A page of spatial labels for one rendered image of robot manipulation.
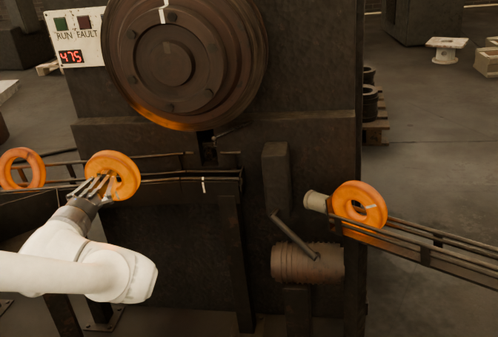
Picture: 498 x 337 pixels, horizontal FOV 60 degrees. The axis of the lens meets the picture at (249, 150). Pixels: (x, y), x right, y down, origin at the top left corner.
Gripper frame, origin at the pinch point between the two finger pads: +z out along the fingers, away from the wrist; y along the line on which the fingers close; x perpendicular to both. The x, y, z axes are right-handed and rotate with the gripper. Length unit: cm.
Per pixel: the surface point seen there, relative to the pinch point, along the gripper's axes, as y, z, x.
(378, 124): 92, 175, -79
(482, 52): 200, 324, -86
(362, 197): 68, 0, -9
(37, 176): -42.6, 20.6, -15.5
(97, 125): -17.2, 27.2, 0.8
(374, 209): 71, -2, -12
